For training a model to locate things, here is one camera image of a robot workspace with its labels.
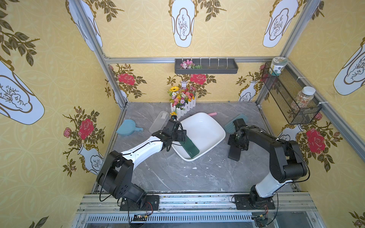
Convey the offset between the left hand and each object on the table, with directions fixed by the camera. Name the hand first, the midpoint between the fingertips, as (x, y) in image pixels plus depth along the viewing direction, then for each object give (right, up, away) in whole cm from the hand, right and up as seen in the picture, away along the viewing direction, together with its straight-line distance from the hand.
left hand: (173, 131), depth 90 cm
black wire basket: (+71, +27, 0) cm, 76 cm away
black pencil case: (+38, -13, -3) cm, 40 cm away
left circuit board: (-16, -42, -17) cm, 48 cm away
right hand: (+42, -8, +5) cm, 43 cm away
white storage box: (+21, -1, +14) cm, 25 cm away
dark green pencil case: (+10, -11, +5) cm, 16 cm away
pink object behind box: (+30, +11, +23) cm, 39 cm away
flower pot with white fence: (+5, +21, +10) cm, 24 cm away
